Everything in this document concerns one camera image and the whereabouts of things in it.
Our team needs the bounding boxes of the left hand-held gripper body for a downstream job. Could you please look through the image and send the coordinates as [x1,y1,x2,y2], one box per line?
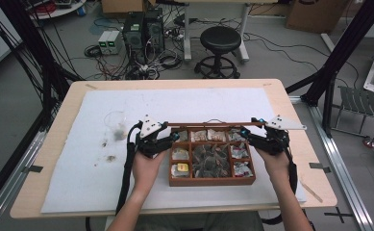
[135,114,169,159]

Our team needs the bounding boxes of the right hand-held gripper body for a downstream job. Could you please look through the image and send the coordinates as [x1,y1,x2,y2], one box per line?
[255,114,308,157]

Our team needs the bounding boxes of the wooden tea box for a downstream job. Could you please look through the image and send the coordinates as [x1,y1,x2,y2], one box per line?
[166,118,267,188]

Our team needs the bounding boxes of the person's right hand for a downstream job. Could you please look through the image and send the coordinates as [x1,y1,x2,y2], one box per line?
[255,147,292,189]

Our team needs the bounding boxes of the person's left hand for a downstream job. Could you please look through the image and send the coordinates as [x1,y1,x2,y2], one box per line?
[131,149,169,193]

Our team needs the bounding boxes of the white green sachet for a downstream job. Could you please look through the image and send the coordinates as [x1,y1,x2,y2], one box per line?
[227,129,247,143]

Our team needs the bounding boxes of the white packet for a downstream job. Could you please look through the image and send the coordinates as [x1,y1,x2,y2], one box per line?
[171,147,190,162]

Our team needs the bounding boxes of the bunch of red white sachets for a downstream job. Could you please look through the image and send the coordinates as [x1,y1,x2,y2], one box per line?
[233,160,255,178]
[231,141,251,160]

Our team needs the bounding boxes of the brown print sachet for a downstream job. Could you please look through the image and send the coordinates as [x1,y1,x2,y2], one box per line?
[190,129,209,143]
[207,128,228,142]

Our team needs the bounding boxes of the clear plastic cup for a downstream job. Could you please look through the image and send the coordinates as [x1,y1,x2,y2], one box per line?
[103,110,129,142]

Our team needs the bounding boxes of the yellow label packet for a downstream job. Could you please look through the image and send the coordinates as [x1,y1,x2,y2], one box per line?
[170,162,190,179]

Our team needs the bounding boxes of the white felt mat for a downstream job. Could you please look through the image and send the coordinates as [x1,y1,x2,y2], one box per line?
[39,88,308,215]

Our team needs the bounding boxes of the pile of pyramid tea bags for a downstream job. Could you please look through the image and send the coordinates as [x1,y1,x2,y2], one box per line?
[191,142,234,179]

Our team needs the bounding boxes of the black tape piece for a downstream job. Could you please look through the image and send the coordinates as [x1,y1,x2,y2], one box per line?
[22,165,44,174]
[309,161,332,174]

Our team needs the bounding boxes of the thin wooden stick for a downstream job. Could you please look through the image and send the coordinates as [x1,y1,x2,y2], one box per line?
[299,180,324,204]

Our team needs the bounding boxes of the black round stool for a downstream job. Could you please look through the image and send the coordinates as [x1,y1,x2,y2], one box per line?
[193,25,243,80]

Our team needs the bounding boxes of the white metal desk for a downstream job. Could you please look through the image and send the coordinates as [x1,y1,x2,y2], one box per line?
[155,0,279,64]

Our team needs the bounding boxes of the black computer tower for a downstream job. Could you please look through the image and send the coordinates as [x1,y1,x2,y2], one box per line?
[143,7,165,53]
[122,12,146,53]

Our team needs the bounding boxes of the white power supply unit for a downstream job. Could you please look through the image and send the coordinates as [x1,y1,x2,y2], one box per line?
[109,30,124,56]
[97,30,112,54]

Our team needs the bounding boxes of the green slatted chair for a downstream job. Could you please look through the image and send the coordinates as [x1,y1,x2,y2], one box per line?
[330,85,374,140]

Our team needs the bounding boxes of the black tape cross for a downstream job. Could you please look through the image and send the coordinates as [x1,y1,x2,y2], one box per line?
[323,206,354,224]

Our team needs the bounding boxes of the closed cardboard box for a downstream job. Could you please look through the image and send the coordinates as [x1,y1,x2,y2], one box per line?
[285,0,351,35]

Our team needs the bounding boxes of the open cardboard box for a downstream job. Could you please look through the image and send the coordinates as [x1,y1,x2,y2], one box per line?
[100,0,158,15]

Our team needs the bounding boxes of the round white wheeled platform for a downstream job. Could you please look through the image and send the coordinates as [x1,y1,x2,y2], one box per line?
[30,0,88,20]

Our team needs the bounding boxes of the tangle of floor cables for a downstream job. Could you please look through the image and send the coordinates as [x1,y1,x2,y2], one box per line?
[84,41,184,81]

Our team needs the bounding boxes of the aluminium rail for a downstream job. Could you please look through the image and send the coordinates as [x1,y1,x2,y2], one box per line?
[0,130,47,231]
[288,95,374,231]

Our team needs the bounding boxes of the black frame post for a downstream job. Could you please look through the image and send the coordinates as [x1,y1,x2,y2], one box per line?
[0,0,84,129]
[285,0,374,136]

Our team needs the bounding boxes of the red cable coil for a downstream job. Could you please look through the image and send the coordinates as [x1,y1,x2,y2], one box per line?
[35,1,58,14]

